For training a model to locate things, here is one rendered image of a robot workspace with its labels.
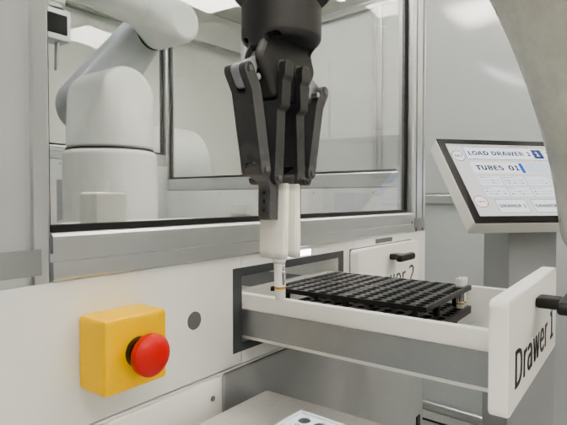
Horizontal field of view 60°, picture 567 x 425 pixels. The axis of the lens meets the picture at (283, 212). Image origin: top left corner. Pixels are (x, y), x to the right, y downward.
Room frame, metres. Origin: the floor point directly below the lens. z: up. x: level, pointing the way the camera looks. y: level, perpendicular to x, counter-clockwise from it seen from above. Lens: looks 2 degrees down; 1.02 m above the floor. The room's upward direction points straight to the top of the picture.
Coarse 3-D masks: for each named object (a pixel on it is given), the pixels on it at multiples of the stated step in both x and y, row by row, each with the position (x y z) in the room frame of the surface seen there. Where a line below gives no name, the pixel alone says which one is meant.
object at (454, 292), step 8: (448, 288) 0.66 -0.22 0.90; (456, 288) 0.67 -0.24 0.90; (464, 288) 0.66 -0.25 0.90; (432, 296) 0.61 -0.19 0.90; (440, 296) 0.61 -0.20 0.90; (448, 296) 0.61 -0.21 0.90; (456, 296) 0.64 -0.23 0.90; (416, 304) 0.56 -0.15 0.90; (424, 304) 0.56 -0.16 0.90; (432, 304) 0.56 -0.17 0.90; (440, 304) 0.59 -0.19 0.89; (424, 312) 0.55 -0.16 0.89
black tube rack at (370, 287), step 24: (288, 288) 0.66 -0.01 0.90; (312, 288) 0.66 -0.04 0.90; (336, 288) 0.67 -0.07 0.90; (360, 288) 0.66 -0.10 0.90; (384, 288) 0.66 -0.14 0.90; (408, 288) 0.67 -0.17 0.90; (432, 288) 0.66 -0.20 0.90; (384, 312) 0.65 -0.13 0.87; (408, 312) 0.65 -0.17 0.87; (432, 312) 0.65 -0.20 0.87; (456, 312) 0.65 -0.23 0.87
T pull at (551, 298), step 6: (540, 300) 0.55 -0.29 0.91; (546, 300) 0.54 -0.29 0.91; (552, 300) 0.54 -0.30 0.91; (558, 300) 0.54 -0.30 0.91; (564, 300) 0.53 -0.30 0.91; (540, 306) 0.55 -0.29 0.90; (546, 306) 0.54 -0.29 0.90; (552, 306) 0.54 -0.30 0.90; (558, 306) 0.52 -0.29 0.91; (564, 306) 0.51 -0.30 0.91; (558, 312) 0.52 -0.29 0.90; (564, 312) 0.51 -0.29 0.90
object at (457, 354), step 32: (256, 288) 0.71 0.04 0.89; (480, 288) 0.71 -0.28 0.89; (256, 320) 0.64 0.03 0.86; (288, 320) 0.61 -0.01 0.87; (320, 320) 0.59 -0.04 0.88; (352, 320) 0.56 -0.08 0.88; (384, 320) 0.54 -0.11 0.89; (416, 320) 0.52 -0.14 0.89; (480, 320) 0.71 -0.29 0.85; (320, 352) 0.59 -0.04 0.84; (352, 352) 0.56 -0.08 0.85; (384, 352) 0.53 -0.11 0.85; (416, 352) 0.51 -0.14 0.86; (448, 352) 0.49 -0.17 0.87; (480, 352) 0.47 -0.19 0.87; (480, 384) 0.47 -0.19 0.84
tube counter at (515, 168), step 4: (508, 164) 1.42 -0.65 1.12; (512, 164) 1.42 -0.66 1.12; (516, 164) 1.42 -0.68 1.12; (520, 164) 1.43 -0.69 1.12; (524, 164) 1.43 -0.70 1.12; (528, 164) 1.43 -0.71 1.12; (532, 164) 1.44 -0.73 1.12; (536, 164) 1.44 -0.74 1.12; (540, 164) 1.44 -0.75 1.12; (544, 164) 1.45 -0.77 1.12; (548, 164) 1.45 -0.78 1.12; (508, 168) 1.41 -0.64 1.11; (512, 168) 1.41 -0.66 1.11; (516, 168) 1.41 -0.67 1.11; (520, 168) 1.42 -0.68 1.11; (524, 168) 1.42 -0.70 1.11; (528, 168) 1.42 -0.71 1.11; (532, 168) 1.43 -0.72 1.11; (536, 168) 1.43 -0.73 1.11; (540, 168) 1.43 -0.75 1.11; (544, 168) 1.44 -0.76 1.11; (548, 168) 1.44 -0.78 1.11; (512, 172) 1.40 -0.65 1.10; (516, 172) 1.40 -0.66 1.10; (520, 172) 1.40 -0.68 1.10; (524, 172) 1.41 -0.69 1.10; (528, 172) 1.41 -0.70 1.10; (532, 172) 1.41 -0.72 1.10; (536, 172) 1.42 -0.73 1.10; (540, 172) 1.42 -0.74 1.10; (544, 172) 1.42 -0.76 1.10; (548, 172) 1.43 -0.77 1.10
